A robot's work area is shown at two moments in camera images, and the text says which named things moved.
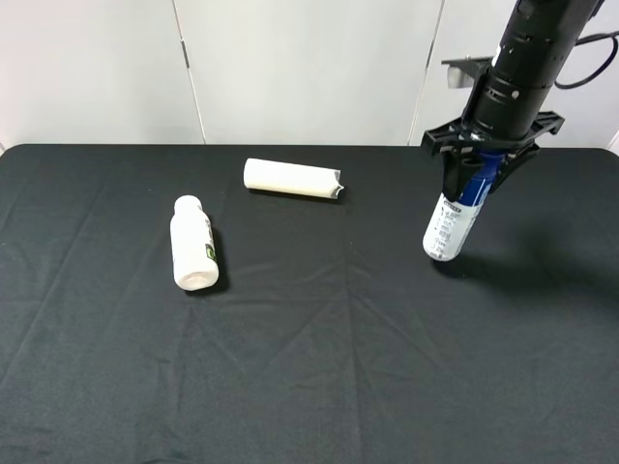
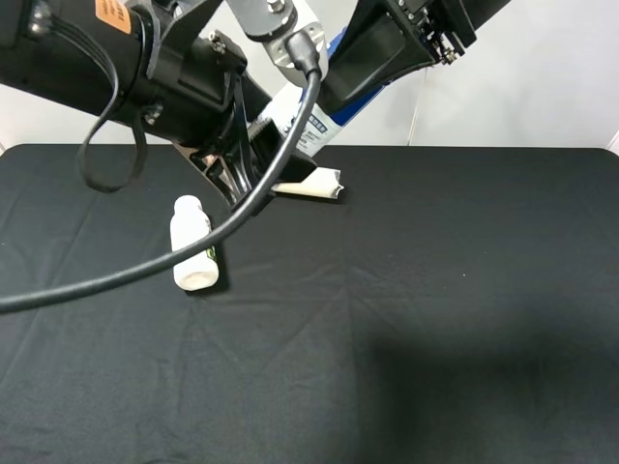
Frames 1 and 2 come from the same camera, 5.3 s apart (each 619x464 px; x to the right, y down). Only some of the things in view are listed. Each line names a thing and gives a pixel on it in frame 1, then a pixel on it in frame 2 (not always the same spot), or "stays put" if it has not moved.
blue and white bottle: (454, 219) → (322, 123)
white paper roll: (292, 178) stays put
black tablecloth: (329, 336) stays put
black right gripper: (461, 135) → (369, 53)
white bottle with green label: (193, 246) stays put
